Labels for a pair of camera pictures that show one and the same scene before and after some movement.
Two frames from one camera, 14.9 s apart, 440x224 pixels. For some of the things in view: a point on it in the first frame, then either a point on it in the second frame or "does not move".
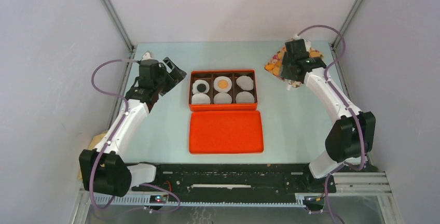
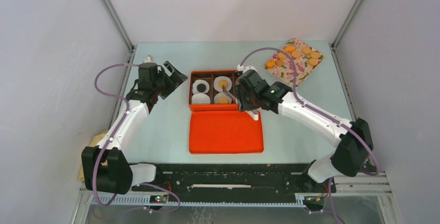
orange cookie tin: x=218 y=90 does not move
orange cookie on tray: x=313 y=54 does not move
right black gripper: x=284 y=73 -> x=245 y=106
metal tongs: x=289 y=84 -> x=253 y=113
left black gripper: x=174 y=77 does not move
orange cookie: x=222 y=84 does not move
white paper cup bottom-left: x=200 y=98 does not move
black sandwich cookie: x=201 y=87 does not move
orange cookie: x=276 y=71 -> x=223 y=100
